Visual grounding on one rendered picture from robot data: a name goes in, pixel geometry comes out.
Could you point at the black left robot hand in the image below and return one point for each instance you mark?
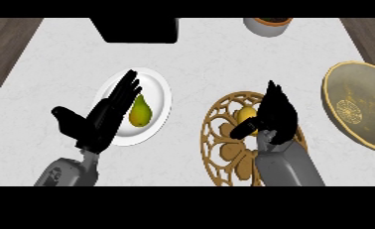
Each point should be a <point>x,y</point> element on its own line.
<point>102,120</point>

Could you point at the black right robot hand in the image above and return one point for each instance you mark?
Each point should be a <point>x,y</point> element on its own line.
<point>277,117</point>

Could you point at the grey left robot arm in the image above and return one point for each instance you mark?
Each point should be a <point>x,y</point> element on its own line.
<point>68,171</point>

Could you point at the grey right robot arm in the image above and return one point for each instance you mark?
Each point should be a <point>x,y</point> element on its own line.
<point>285,163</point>

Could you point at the yellow lemon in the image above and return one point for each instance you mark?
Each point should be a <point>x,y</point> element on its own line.
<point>246,113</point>

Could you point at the round golden openwork placemat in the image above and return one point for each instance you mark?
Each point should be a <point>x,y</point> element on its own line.
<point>221,140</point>

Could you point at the gold rimmed olive bowl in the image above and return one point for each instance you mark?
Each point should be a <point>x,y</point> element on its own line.
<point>353,102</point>

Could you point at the green yellow pear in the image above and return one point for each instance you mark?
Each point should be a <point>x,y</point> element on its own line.
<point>140,114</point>

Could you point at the white plate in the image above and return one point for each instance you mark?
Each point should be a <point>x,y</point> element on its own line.
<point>155,107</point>

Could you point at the black appliance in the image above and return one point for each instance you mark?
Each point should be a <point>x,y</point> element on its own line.
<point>136,29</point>

